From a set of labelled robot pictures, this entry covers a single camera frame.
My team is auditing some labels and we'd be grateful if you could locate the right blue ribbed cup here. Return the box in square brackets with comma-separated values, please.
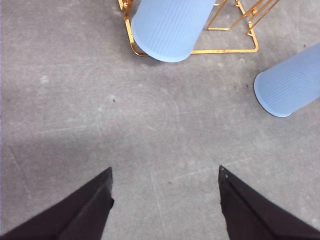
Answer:
[254, 43, 320, 118]

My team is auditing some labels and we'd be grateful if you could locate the left blue ribbed cup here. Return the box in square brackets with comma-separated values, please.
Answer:
[131, 0, 216, 63]

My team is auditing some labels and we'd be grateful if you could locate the blue ribbed cup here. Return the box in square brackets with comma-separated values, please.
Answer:
[131, 0, 216, 63]
[254, 43, 320, 118]

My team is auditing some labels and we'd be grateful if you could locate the gold wire cup rack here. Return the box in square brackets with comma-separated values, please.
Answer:
[118, 0, 279, 57]

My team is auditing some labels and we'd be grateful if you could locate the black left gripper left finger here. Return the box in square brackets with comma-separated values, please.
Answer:
[0, 167, 114, 240]

